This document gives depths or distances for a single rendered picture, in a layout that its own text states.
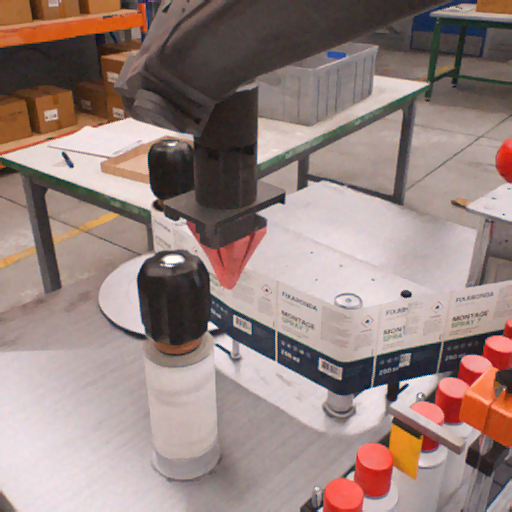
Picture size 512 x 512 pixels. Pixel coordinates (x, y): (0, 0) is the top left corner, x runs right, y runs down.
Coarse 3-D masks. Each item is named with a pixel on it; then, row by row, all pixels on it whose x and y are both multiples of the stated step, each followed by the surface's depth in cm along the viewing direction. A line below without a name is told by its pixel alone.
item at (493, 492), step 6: (504, 462) 80; (510, 462) 80; (498, 468) 79; (504, 468) 79; (510, 468) 79; (498, 474) 78; (504, 474) 78; (510, 474) 78; (492, 480) 77; (498, 480) 77; (504, 480) 77; (492, 486) 77; (498, 486) 77; (504, 486) 80; (492, 492) 76; (498, 492) 76; (492, 498) 75; (486, 504) 74; (462, 510) 73
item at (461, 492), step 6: (468, 480) 67; (462, 486) 66; (468, 486) 66; (456, 492) 66; (462, 492) 66; (450, 498) 65; (456, 498) 65; (462, 498) 65; (450, 504) 64; (456, 504) 64; (462, 504) 65; (444, 510) 64; (450, 510) 64; (456, 510) 64
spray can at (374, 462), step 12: (372, 444) 55; (360, 456) 54; (372, 456) 54; (384, 456) 54; (360, 468) 54; (372, 468) 53; (384, 468) 53; (360, 480) 54; (372, 480) 53; (384, 480) 54; (372, 492) 54; (384, 492) 54; (396, 492) 56; (372, 504) 54; (384, 504) 54; (396, 504) 55
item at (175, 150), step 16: (160, 144) 101; (176, 144) 101; (160, 160) 100; (176, 160) 100; (192, 160) 102; (160, 176) 101; (176, 176) 100; (192, 176) 103; (160, 192) 103; (176, 192) 102; (160, 208) 106; (176, 224) 104
